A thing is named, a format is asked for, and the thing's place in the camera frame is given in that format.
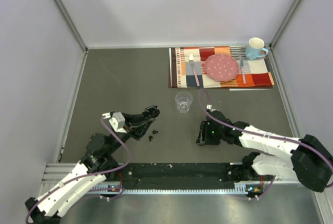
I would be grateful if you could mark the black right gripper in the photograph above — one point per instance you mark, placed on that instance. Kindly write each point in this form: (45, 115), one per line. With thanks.
(204, 137)

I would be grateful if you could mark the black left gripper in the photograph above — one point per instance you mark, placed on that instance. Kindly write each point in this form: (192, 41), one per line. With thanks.
(134, 121)

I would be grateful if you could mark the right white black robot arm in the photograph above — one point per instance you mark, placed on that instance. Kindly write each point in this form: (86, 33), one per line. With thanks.
(303, 159)

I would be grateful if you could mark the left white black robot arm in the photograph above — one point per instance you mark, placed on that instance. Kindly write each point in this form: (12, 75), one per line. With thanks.
(54, 204)

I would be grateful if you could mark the clear plastic cup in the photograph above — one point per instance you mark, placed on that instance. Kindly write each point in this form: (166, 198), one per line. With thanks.
(183, 102)

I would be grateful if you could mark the colourful patchwork placemat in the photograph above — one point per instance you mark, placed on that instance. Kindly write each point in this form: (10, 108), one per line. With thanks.
(181, 74)

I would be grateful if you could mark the pink polka-dot plate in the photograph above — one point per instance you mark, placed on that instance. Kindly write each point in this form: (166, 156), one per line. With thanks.
(221, 67)

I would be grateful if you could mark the light blue mug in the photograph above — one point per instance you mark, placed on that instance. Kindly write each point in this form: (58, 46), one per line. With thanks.
(256, 49)

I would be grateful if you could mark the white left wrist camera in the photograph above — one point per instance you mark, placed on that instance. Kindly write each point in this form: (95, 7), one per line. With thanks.
(116, 120)

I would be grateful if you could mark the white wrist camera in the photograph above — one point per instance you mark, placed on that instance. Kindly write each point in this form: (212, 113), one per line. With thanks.
(116, 120)
(210, 108)

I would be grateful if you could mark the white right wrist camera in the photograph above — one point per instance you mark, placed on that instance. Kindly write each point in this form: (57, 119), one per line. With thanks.
(210, 108)

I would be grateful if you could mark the pink-handled metal fork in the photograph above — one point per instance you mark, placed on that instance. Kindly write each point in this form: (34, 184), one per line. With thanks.
(191, 61)

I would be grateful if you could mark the pink-handled metal knife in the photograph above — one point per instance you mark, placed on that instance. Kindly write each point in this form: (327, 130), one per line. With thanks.
(242, 69)

